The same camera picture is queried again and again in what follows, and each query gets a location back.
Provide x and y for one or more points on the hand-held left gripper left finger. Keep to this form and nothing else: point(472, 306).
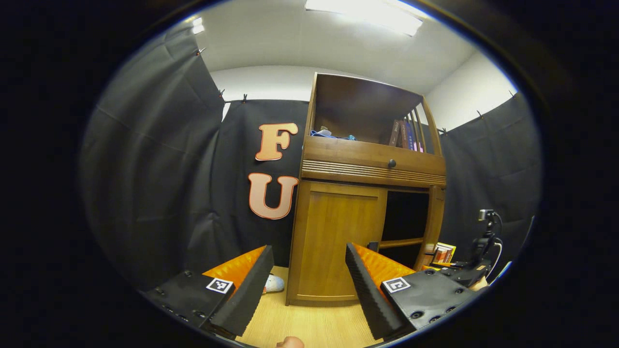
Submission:
point(251, 295)

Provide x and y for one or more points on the wooden double-door shoe cabinet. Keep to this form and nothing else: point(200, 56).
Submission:
point(367, 159)

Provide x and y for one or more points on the maroon book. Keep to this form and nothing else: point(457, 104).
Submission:
point(403, 134)

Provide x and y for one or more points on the wooden cabinet door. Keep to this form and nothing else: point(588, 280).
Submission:
point(435, 217)
point(333, 232)

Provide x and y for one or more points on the small ceiling light panel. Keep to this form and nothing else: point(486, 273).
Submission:
point(198, 25)

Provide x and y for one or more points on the brown book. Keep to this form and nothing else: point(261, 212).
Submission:
point(394, 133)

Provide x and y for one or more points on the yellow box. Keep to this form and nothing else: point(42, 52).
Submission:
point(444, 253)

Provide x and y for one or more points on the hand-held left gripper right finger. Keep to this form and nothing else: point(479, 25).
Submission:
point(367, 295)

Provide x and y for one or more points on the blue toy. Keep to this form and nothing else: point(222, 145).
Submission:
point(324, 133)

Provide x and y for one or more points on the white soft object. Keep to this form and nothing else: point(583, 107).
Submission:
point(273, 283)

